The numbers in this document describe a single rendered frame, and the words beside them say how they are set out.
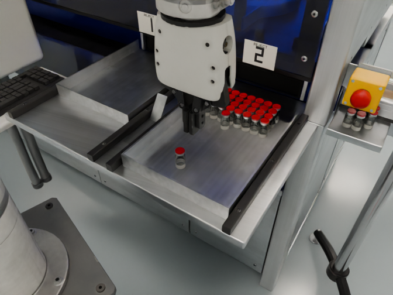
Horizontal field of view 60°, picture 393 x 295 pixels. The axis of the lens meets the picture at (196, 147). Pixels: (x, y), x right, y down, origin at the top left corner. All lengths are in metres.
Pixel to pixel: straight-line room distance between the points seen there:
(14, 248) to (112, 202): 1.33
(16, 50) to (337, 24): 1.02
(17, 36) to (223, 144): 0.84
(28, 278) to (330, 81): 0.70
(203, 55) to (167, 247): 1.33
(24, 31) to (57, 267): 0.91
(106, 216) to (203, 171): 1.14
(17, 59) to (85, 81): 0.36
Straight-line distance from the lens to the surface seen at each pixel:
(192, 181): 0.70
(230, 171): 0.73
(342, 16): 0.77
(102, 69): 1.11
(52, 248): 0.67
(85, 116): 0.92
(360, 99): 0.79
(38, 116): 0.96
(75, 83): 1.05
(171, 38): 0.42
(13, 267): 0.57
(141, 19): 1.04
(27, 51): 1.38
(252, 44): 0.86
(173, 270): 1.59
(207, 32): 0.39
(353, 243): 1.37
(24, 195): 2.05
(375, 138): 0.91
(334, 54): 0.80
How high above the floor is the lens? 1.40
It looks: 42 degrees down
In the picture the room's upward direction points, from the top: straight up
